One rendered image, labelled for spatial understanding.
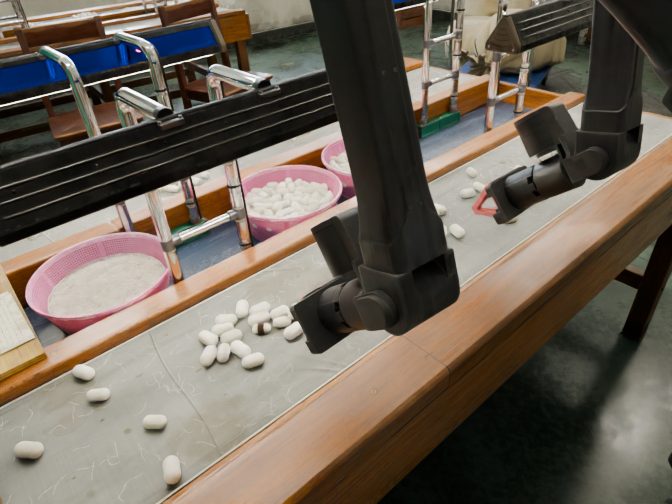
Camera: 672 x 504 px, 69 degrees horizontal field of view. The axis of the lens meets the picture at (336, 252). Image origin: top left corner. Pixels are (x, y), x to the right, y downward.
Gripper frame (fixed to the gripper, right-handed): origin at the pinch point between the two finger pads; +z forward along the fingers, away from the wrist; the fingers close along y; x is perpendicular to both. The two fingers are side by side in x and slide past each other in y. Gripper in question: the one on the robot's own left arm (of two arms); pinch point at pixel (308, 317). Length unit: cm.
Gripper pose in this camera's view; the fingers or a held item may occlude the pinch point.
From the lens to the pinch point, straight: 67.7
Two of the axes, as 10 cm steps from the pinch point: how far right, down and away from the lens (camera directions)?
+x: 4.8, 8.8, 0.3
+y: -7.5, 4.3, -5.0
